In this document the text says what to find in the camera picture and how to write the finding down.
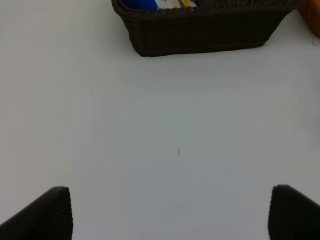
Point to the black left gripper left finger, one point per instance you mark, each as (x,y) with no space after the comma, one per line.
(49,217)

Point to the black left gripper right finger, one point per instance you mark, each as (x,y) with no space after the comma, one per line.
(292,215)

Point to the white bottle with blue cap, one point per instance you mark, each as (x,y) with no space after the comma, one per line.
(153,5)

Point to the dark brown wicker basket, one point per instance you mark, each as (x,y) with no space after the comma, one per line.
(227,26)

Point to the orange wicker basket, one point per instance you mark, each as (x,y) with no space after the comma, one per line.
(310,12)

